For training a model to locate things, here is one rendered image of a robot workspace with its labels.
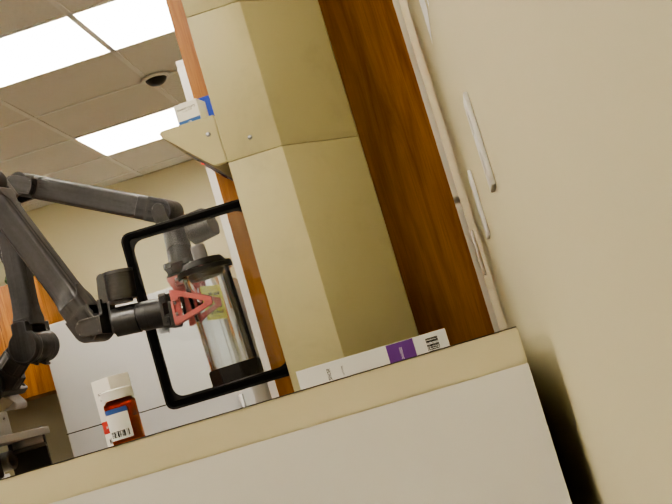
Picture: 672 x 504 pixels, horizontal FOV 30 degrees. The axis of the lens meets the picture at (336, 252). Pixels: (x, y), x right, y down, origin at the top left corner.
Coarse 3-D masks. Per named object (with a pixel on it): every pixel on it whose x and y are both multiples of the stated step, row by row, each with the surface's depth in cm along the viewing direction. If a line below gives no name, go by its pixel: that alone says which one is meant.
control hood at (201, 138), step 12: (204, 120) 244; (168, 132) 244; (180, 132) 244; (192, 132) 244; (204, 132) 243; (216, 132) 243; (180, 144) 244; (192, 144) 243; (204, 144) 243; (216, 144) 243; (204, 156) 243; (216, 156) 243; (216, 168) 251; (228, 168) 248
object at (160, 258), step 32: (192, 224) 273; (224, 224) 273; (160, 256) 273; (192, 256) 273; (224, 256) 272; (160, 288) 272; (256, 288) 271; (256, 320) 270; (192, 352) 271; (256, 352) 270; (192, 384) 270
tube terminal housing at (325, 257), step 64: (256, 64) 243; (320, 64) 253; (256, 128) 242; (320, 128) 249; (256, 192) 241; (320, 192) 244; (256, 256) 240; (320, 256) 240; (384, 256) 250; (320, 320) 238; (384, 320) 245
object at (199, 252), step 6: (192, 246) 240; (198, 246) 240; (204, 246) 241; (192, 252) 240; (198, 252) 240; (204, 252) 240; (198, 258) 240; (204, 258) 237; (210, 258) 237; (216, 258) 238; (222, 258) 239; (186, 264) 238; (192, 264) 237; (198, 264) 236
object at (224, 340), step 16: (208, 272) 236; (224, 272) 238; (192, 288) 237; (208, 288) 236; (224, 288) 237; (192, 304) 238; (224, 304) 236; (240, 304) 240; (208, 320) 236; (224, 320) 235; (240, 320) 237; (208, 336) 236; (224, 336) 235; (240, 336) 236; (208, 352) 237; (224, 352) 235; (240, 352) 235
